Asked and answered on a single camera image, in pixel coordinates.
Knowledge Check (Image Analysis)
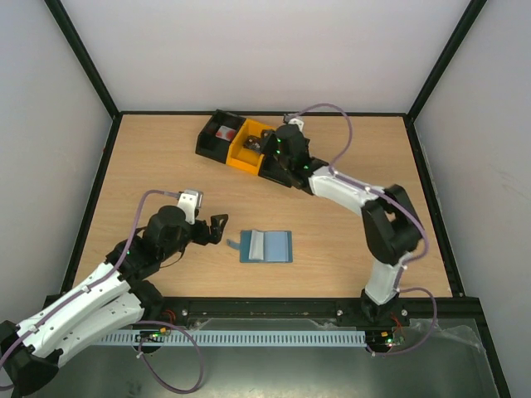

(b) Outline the teal leather card holder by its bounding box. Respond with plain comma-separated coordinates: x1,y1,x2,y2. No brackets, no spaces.
227,230,293,264

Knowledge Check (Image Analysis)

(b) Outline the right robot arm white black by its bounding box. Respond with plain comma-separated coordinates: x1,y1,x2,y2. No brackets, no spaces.
259,119,429,325

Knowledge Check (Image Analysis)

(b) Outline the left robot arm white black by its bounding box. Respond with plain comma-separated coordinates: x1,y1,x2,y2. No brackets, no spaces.
1,206,228,397

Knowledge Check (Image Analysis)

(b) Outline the dark card in yellow bin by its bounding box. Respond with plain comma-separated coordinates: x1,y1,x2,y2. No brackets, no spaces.
243,135,261,153

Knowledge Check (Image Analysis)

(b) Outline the red white card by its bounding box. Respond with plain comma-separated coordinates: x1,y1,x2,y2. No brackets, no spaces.
215,125,236,143

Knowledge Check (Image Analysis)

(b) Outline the right black storage bin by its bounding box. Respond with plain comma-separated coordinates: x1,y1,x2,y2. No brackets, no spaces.
258,156,329,196

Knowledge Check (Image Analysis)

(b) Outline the black storage bin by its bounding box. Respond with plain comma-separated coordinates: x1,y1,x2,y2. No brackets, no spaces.
195,109,246,163
258,156,329,196

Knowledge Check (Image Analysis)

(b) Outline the yellow storage bin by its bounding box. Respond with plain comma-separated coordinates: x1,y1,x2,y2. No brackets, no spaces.
226,119,273,176

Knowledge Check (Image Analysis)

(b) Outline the left black storage bin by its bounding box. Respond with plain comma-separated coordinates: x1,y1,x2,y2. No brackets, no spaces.
195,109,246,163

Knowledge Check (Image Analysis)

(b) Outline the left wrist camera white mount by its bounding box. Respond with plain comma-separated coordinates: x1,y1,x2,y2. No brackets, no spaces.
177,189,203,225

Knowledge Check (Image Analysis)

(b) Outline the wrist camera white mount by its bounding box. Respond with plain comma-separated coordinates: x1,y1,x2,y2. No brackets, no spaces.
177,189,203,225
283,114,304,132

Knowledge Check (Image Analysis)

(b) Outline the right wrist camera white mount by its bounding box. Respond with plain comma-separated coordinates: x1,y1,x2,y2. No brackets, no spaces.
283,114,304,132

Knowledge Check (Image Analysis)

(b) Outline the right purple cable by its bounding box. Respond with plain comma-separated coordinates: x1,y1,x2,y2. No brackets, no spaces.
285,102,439,357

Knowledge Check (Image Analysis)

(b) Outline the black mounting rail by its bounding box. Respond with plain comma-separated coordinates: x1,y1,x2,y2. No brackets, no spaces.
39,294,482,328

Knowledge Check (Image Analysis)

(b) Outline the white slotted cable duct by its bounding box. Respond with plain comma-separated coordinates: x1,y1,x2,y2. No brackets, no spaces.
94,330,367,347

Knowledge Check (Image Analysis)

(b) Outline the black enclosure frame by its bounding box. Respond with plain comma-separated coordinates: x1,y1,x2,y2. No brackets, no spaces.
7,0,514,398

